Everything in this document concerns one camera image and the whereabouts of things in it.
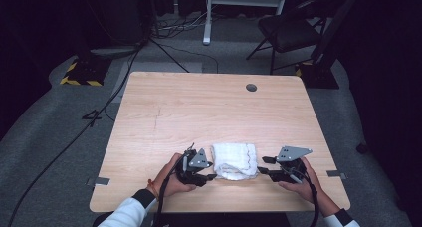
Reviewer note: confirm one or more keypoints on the small black round object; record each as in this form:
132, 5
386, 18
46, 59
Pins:
362, 148

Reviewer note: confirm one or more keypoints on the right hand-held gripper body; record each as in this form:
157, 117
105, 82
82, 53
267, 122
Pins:
290, 167

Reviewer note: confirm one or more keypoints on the person's left hand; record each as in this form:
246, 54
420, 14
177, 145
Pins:
169, 182

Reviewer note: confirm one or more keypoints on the black slanted stand with base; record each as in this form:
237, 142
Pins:
323, 64

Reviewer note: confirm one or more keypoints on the white metal desk frame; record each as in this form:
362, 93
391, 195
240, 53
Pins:
208, 18

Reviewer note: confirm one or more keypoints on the striped-edged black stand base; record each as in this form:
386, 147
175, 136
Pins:
85, 71

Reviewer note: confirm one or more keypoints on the white towel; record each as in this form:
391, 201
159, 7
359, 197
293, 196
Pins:
235, 160

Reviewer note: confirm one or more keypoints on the grey tape piece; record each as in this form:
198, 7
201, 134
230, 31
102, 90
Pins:
336, 174
99, 181

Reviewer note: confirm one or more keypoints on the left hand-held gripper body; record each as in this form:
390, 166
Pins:
192, 169

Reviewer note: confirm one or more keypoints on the black folding chair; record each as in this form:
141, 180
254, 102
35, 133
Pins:
288, 33

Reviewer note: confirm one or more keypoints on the person's right hand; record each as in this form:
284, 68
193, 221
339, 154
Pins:
308, 187

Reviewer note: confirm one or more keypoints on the dark round table grommet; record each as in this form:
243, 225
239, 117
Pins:
251, 87

